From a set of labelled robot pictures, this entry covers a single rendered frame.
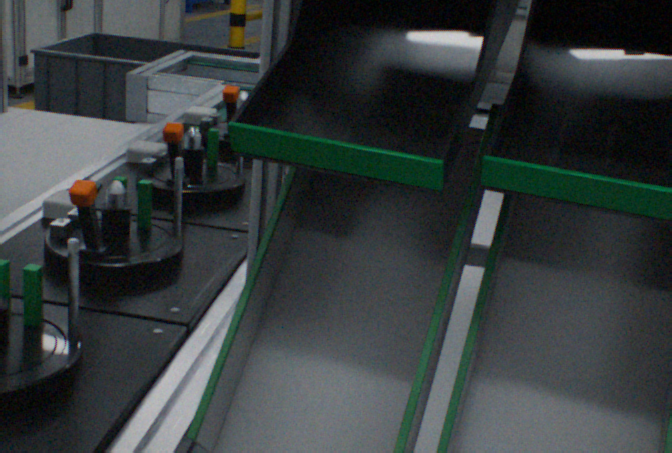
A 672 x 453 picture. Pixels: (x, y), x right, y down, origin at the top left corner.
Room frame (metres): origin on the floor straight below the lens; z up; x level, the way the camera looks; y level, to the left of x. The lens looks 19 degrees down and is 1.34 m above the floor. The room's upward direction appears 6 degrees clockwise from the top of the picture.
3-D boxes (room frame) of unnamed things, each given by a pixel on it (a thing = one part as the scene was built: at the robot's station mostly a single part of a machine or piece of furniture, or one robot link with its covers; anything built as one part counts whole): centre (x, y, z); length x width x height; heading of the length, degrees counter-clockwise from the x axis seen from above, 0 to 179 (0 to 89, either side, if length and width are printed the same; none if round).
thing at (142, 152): (1.10, 0.19, 1.01); 0.24 x 0.24 x 0.13; 82
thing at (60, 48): (2.73, 0.59, 0.73); 0.62 x 0.42 x 0.23; 82
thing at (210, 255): (0.85, 0.22, 1.01); 0.24 x 0.24 x 0.13; 82
